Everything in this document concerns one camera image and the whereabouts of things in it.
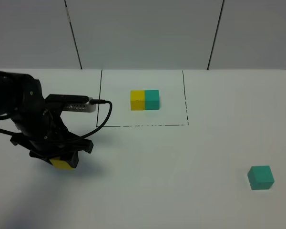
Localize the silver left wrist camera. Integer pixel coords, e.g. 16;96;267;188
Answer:
45;94;96;113

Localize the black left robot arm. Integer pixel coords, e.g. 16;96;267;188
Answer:
0;72;93;168

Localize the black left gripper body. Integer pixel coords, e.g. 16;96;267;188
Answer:
10;107;93;159

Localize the black left camera cable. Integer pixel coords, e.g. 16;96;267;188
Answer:
0;99;113;144

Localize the template teal cube block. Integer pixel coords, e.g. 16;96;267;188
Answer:
145;90;160;110

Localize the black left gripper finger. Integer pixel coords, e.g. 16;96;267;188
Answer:
69;151;79;167
29;152;52;165

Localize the template yellow cube block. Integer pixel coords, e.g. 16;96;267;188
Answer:
130;90;145;111

